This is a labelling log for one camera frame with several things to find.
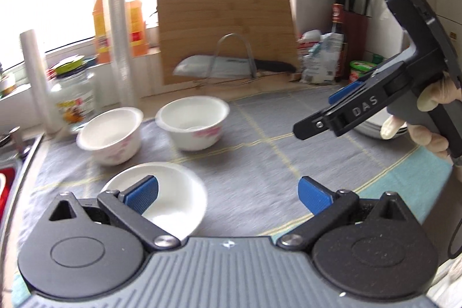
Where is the tall clear plastic film roll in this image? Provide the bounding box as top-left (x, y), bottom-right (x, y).
top-left (107, 0), bottom-right (137, 107)

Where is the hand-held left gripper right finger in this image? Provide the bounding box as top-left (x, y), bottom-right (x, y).
top-left (277, 176), bottom-right (416, 253)

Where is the dark sauce bottle red cap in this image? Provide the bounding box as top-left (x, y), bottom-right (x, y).
top-left (331, 3), bottom-right (349, 81)

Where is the red basin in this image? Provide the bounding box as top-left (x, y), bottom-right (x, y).
top-left (0, 167), bottom-right (18, 222)

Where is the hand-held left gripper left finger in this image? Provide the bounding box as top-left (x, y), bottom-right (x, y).
top-left (47, 176), bottom-right (181, 253)

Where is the white pink floral bowl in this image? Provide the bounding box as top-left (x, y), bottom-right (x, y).
top-left (77, 107), bottom-right (144, 166)
top-left (155, 96), bottom-right (230, 152)
top-left (99, 162), bottom-right (209, 239)

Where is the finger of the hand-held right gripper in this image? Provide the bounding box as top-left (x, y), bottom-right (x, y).
top-left (293, 86), bottom-right (391, 141)
top-left (329, 63), bottom-right (407, 105)

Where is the glass jar with green lid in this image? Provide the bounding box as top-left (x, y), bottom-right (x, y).
top-left (47, 55), bottom-right (97, 132)

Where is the orange cooking oil bottle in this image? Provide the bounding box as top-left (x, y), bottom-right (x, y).
top-left (93, 0), bottom-right (149, 64)

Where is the small potted plant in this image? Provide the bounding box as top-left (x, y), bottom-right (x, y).
top-left (0, 63), bottom-right (17, 96)

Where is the white crumpled packet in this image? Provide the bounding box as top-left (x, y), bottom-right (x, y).
top-left (301, 33), bottom-right (345, 84)

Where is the short clear plastic film roll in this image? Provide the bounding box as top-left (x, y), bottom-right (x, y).
top-left (20, 29), bottom-right (55, 133)

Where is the metal cylinder sink fitting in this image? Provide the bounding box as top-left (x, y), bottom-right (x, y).
top-left (9, 127), bottom-right (26, 157)

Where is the steel kitchen knife black handle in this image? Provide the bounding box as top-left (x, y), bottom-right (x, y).
top-left (172, 53), bottom-right (297, 78)

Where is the green lid sauce jar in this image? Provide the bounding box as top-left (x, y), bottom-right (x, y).
top-left (348, 60), bottom-right (378, 82)

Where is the bamboo cutting board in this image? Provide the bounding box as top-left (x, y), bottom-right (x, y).
top-left (156, 0), bottom-right (298, 87)

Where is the metal wire rack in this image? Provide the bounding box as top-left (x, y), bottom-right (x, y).
top-left (207, 33), bottom-right (268, 88)

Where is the brown knife block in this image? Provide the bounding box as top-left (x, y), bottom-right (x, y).
top-left (341, 10), bottom-right (369, 81)

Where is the person's right hand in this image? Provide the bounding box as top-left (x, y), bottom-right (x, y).
top-left (381, 75), bottom-right (462, 161)

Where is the grey teal printed towel mat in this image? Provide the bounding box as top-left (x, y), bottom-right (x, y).
top-left (11, 92), bottom-right (453, 308)

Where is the stainless steel sink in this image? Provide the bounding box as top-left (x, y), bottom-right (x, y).
top-left (0, 133), bottom-right (44, 258)

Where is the red white packet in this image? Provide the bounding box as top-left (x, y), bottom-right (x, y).
top-left (297, 30), bottom-right (322, 58)

